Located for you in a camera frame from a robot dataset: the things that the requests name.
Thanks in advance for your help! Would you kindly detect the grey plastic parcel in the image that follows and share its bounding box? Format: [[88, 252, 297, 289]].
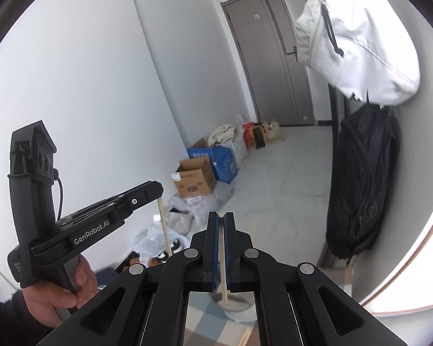
[[166, 182, 234, 225]]

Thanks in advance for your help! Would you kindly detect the white sack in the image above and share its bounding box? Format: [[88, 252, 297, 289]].
[[222, 135, 250, 168]]

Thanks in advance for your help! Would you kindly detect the red bag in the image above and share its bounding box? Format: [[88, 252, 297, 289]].
[[242, 123, 255, 148]]

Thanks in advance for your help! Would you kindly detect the white shoulder bag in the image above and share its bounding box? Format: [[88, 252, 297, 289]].
[[295, 0, 421, 108]]

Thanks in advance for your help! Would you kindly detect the yellow black paper bag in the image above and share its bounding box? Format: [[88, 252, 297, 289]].
[[251, 123, 267, 149]]

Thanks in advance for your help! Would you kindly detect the beige plastic bag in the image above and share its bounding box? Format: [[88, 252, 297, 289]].
[[265, 119, 288, 143]]

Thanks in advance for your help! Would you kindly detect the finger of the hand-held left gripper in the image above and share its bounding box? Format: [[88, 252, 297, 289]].
[[56, 181, 164, 228]]

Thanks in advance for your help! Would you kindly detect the beige cloth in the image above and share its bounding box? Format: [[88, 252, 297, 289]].
[[208, 124, 239, 147]]

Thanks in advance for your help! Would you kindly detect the black backpack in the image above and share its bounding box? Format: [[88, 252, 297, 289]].
[[325, 103, 401, 261]]

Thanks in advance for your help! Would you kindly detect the wooden chopstick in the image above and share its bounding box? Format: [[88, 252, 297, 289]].
[[156, 197, 173, 257], [218, 215, 232, 311]]

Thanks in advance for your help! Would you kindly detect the white plastic bag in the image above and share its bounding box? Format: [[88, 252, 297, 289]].
[[135, 219, 189, 261]]

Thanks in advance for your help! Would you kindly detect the brown cardboard box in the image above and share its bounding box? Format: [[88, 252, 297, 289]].
[[171, 157, 217, 198]]

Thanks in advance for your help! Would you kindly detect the blue cardboard box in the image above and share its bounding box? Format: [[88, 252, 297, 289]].
[[187, 138, 238, 184]]

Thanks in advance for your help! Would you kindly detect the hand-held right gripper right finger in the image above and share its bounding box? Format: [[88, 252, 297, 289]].
[[224, 212, 406, 346]]

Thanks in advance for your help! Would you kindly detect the person's left hand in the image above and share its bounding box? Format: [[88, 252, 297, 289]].
[[22, 253, 100, 328]]

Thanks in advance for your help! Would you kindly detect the checkered tablecloth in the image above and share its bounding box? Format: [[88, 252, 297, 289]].
[[182, 296, 261, 346]]

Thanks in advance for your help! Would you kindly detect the grey utensil cup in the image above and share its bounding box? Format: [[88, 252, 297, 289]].
[[209, 290, 257, 324]]

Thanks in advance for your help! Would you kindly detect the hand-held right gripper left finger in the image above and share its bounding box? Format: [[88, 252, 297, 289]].
[[36, 212, 219, 346]]

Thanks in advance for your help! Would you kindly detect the person's left forearm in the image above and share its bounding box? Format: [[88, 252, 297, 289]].
[[0, 288, 70, 346]]

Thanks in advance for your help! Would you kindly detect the navy shoe box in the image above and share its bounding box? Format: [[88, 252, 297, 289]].
[[94, 268, 119, 289]]

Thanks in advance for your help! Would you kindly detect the grey door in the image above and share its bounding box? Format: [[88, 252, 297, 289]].
[[221, 0, 316, 127]]

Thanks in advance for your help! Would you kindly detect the black cable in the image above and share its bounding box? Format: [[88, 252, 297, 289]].
[[52, 168, 64, 221]]

